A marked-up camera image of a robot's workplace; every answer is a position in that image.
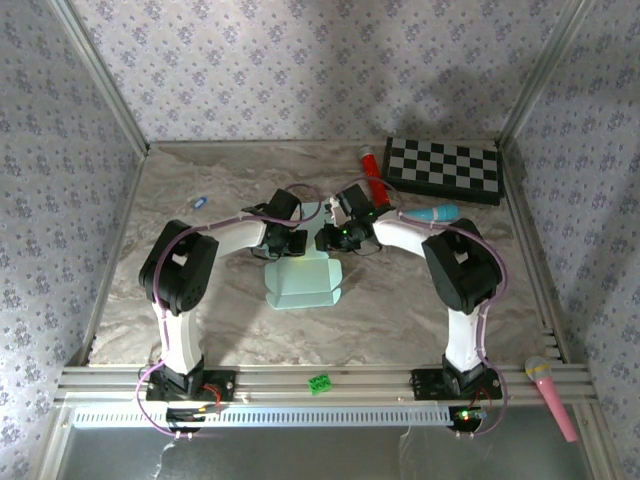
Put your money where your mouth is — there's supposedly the light blue paper box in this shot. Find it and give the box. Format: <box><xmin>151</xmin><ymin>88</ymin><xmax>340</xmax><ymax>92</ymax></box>
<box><xmin>263</xmin><ymin>199</ymin><xmax>345</xmax><ymax>311</ymax></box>

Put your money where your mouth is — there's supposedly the red glitter toy microphone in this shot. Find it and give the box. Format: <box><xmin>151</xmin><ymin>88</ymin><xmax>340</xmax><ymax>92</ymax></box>
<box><xmin>358</xmin><ymin>144</ymin><xmax>392</xmax><ymax>209</ymax></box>

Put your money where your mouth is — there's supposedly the teal marker pen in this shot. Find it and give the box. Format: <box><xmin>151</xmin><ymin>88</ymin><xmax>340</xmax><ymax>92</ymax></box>
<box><xmin>402</xmin><ymin>203</ymin><xmax>460</xmax><ymax>224</ymax></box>

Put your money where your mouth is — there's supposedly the black grey folding chessboard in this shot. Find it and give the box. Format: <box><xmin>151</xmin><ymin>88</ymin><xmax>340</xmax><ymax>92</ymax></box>
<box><xmin>382</xmin><ymin>137</ymin><xmax>505</xmax><ymax>207</ymax></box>

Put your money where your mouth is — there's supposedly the black board with yellow plug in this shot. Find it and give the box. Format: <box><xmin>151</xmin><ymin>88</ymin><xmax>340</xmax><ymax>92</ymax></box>
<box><xmin>165</xmin><ymin>407</ymin><xmax>221</xmax><ymax>434</ymax></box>

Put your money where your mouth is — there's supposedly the grey metal sheet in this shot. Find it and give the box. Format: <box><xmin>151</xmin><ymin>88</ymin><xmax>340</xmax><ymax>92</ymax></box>
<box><xmin>42</xmin><ymin>424</ymin><xmax>609</xmax><ymax>480</ymax></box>

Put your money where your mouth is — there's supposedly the black board with LED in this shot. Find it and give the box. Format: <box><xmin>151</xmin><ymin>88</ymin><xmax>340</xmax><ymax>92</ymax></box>
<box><xmin>449</xmin><ymin>405</ymin><xmax>489</xmax><ymax>434</ymax></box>

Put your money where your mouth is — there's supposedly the pink toy microphone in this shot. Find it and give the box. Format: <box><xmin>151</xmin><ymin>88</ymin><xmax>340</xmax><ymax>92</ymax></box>
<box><xmin>523</xmin><ymin>355</ymin><xmax>580</xmax><ymax>444</ymax></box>

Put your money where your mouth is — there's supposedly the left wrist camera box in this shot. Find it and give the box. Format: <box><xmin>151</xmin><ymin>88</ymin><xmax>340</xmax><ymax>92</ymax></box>
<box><xmin>242</xmin><ymin>188</ymin><xmax>302</xmax><ymax>224</ymax></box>

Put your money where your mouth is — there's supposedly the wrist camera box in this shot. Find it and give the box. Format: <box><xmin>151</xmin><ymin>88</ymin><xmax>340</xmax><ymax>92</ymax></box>
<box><xmin>327</xmin><ymin>183</ymin><xmax>375</xmax><ymax>221</ymax></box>
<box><xmin>242</xmin><ymin>188</ymin><xmax>302</xmax><ymax>224</ymax></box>

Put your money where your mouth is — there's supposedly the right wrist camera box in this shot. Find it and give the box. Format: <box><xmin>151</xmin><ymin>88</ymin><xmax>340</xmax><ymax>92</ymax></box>
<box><xmin>327</xmin><ymin>183</ymin><xmax>375</xmax><ymax>221</ymax></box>

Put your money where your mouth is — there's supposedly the short aluminium table edge rail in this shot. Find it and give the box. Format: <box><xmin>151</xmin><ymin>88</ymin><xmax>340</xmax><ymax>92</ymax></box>
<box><xmin>147</xmin><ymin>139</ymin><xmax>501</xmax><ymax>149</ymax></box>

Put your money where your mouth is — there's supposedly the long aluminium frame rail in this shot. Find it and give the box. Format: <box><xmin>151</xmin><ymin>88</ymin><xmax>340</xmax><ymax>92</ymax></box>
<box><xmin>53</xmin><ymin>364</ymin><xmax>599</xmax><ymax>406</ymax></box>

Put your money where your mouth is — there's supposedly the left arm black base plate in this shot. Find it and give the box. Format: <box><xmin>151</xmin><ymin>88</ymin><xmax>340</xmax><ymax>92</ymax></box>
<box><xmin>145</xmin><ymin>368</ymin><xmax>237</xmax><ymax>403</ymax></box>

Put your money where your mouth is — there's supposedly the aluminium side rail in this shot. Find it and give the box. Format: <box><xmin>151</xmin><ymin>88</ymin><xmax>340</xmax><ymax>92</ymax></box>
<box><xmin>499</xmin><ymin>142</ymin><xmax>571</xmax><ymax>364</ymax></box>
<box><xmin>77</xmin><ymin>144</ymin><xmax>151</xmax><ymax>366</ymax></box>

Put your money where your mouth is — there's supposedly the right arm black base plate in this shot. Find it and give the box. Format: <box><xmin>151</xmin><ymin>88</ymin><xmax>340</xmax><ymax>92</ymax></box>
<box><xmin>410</xmin><ymin>368</ymin><xmax>503</xmax><ymax>401</ymax></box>

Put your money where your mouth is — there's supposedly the slotted grey cable duct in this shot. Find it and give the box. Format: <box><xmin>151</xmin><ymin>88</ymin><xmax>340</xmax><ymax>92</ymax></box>
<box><xmin>72</xmin><ymin>403</ymin><xmax>457</xmax><ymax>429</ymax></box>

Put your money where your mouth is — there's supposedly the aluminium corner post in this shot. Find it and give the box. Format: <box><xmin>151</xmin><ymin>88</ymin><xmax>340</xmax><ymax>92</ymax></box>
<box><xmin>49</xmin><ymin>0</ymin><xmax>151</xmax><ymax>154</ymax></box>
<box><xmin>497</xmin><ymin>0</ymin><xmax>599</xmax><ymax>146</ymax></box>

